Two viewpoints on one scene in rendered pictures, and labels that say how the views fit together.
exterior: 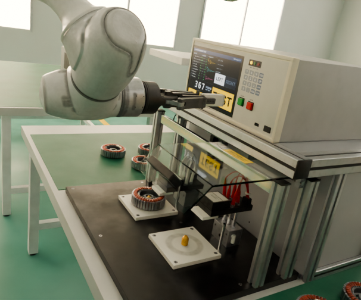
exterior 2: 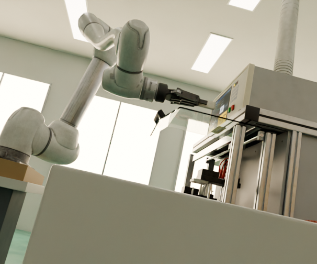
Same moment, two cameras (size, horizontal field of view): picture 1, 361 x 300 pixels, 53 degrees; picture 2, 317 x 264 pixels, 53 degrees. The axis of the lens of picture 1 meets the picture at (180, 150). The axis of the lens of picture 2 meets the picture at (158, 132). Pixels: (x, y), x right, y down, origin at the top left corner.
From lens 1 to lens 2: 0.79 m
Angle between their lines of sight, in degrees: 43
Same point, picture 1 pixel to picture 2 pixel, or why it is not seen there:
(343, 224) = not seen: outside the picture
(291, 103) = (253, 92)
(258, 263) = (225, 193)
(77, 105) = (116, 77)
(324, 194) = (284, 149)
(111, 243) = not seen: hidden behind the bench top
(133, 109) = (149, 90)
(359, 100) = not seen: outside the picture
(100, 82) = (125, 52)
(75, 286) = not seen: outside the picture
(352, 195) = not seen: outside the picture
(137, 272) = not seen: hidden behind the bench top
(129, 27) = (139, 23)
